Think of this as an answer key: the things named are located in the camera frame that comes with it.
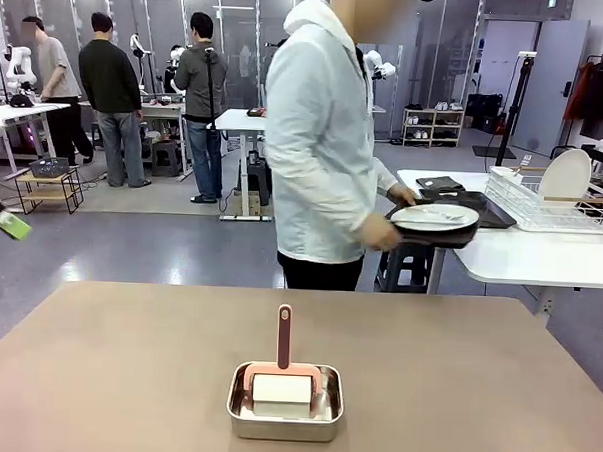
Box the brown tray with cutout handles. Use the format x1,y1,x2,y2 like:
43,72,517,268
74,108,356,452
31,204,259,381
417,188,519,230
383,209,481,252

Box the white round dinner plate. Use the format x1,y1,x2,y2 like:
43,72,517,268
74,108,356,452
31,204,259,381
537,146,594,210
389,201,482,234

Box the person's right forearm white sleeve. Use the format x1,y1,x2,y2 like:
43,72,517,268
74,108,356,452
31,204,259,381
320,184,384,243

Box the person's left forearm white sleeve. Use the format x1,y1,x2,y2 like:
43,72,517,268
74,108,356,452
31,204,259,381
371,163,401,195

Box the person's right hand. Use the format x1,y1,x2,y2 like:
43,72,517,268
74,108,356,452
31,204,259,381
362,211,403,253

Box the person's left hand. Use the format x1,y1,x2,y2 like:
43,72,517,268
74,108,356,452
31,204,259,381
387,182,418,207

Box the grey mesh basket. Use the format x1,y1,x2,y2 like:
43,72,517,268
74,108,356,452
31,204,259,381
27,156,71,181

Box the white lab workbench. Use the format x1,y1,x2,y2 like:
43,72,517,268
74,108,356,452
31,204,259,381
0,100,72,215

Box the white side table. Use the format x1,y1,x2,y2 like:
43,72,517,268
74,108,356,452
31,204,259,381
389,168,603,330

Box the person in beige shirt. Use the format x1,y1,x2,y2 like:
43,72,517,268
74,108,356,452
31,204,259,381
14,16,100,167

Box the dark grey step stool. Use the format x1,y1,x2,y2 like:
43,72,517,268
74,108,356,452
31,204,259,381
150,138,182,179

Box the person in dark green sweater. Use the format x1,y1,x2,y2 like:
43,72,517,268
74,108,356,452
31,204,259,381
72,10,161,189

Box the white lab table with clutter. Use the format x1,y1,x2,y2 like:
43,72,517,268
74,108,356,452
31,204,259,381
135,100,196,182

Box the black clothes rack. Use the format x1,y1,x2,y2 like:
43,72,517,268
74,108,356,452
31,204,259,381
552,52,603,163

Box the blue-grey plastic stool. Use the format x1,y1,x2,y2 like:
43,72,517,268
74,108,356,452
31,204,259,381
375,238,438,296

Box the white black humanoid robot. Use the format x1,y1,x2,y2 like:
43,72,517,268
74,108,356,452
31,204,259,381
164,43,189,95

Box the person in grey jacket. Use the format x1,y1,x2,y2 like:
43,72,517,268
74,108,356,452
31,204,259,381
167,10,232,206

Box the dark grey folded cloth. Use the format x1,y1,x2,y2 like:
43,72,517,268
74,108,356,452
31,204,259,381
415,174,466,192

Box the black tripod with white device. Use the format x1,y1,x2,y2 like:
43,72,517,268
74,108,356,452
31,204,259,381
471,48,539,170

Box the orange hanging jacket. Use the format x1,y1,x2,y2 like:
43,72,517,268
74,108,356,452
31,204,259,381
563,60,596,124

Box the grey door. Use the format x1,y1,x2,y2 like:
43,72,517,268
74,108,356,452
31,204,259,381
512,17,592,159

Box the black stool under desk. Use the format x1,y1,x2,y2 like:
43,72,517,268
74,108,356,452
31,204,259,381
244,151,275,206

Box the white standing desk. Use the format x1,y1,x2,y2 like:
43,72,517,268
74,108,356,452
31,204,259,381
210,106,279,224

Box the black equipment cases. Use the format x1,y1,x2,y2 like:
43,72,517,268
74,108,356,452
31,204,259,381
465,91,504,134

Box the wooden shoe rack with shoes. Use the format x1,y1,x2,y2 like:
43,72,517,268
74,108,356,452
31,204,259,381
401,99,467,149

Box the pink lint roller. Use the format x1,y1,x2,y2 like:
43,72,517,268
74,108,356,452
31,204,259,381
241,302,325,421

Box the person in white jacket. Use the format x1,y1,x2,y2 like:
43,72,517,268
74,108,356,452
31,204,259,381
256,0,417,296

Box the rectangular stainless steel container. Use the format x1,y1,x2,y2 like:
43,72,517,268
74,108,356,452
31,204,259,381
224,360,347,444

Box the wood and black wire shelf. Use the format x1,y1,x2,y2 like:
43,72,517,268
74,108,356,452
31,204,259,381
12,165,86,218

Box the white wire dish rack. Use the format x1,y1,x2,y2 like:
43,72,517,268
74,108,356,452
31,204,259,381
484,164,603,236

